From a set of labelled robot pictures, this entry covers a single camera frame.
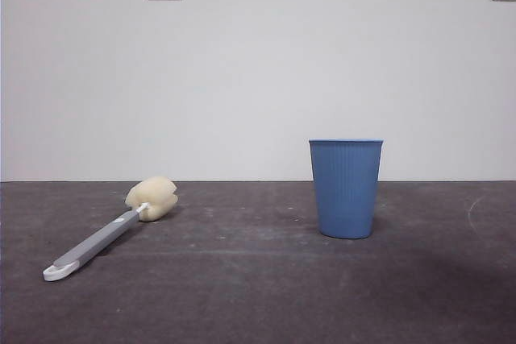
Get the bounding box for blue ribbed plastic cup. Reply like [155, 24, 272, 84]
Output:
[308, 138, 385, 240]

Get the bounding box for grey-handled sponge cup brush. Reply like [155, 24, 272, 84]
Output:
[43, 176, 179, 283]

